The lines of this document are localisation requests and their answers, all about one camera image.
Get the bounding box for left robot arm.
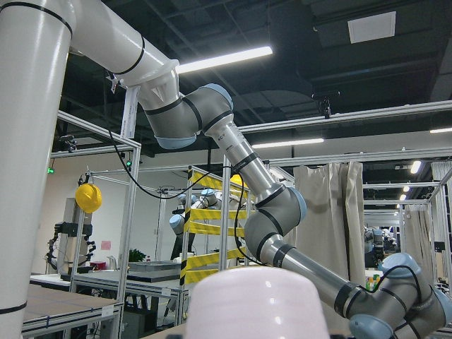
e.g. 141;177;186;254
138;76;451;338

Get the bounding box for beige curtain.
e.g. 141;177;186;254
285;162;364;285

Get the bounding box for yellow hard hat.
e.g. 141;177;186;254
75;184;102;213

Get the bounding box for yellow striped barrier frame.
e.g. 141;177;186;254
179;167;254;286

